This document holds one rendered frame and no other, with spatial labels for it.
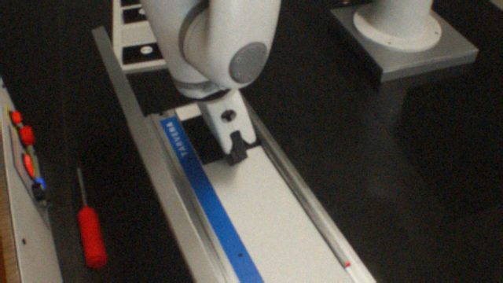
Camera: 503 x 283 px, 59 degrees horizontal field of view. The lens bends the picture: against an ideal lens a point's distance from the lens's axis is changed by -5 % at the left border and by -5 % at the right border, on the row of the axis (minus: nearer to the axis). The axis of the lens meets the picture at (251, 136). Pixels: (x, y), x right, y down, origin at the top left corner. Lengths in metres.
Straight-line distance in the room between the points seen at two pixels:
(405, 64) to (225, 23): 0.57
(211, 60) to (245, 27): 0.05
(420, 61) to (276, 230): 0.48
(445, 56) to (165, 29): 0.65
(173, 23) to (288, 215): 0.32
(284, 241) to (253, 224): 0.05
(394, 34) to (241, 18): 0.60
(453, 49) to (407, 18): 0.12
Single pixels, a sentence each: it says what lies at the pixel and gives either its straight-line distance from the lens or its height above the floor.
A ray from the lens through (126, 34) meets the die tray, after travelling 1.06.
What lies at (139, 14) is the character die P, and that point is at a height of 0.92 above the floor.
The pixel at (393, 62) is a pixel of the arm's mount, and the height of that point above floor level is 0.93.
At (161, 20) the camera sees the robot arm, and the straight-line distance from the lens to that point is 0.50.
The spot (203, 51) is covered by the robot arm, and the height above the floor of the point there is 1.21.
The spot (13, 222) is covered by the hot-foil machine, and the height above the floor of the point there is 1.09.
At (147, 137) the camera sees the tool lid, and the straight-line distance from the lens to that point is 0.51.
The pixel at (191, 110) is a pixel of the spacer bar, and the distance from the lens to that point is 0.80.
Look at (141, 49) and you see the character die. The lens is 0.98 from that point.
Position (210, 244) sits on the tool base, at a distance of 0.64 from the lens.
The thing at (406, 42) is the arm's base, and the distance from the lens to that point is 1.00.
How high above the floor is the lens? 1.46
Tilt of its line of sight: 45 degrees down
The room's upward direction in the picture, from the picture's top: straight up
